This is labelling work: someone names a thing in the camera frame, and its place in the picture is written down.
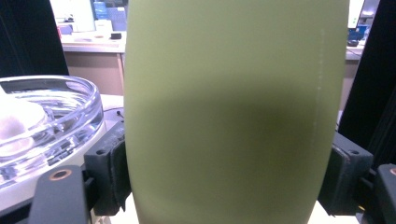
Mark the green bottle with white cap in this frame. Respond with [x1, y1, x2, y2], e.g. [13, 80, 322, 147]
[123, 0, 350, 224]

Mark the black floor cable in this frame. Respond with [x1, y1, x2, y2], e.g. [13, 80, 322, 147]
[103, 106, 125, 119]

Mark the white monitor screen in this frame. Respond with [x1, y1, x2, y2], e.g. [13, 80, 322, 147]
[49, 0, 96, 34]

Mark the blue container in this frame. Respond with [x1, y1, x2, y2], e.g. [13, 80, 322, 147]
[92, 1, 109, 21]

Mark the black curtain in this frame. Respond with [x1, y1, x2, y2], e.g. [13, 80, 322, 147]
[337, 0, 396, 171]
[0, 0, 70, 78]

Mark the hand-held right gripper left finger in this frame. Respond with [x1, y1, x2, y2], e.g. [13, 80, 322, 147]
[83, 119, 134, 217]

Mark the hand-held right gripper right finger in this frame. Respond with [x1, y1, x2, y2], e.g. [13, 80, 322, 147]
[317, 131, 375, 217]

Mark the monitor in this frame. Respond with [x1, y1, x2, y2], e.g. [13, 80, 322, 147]
[346, 0, 366, 31]

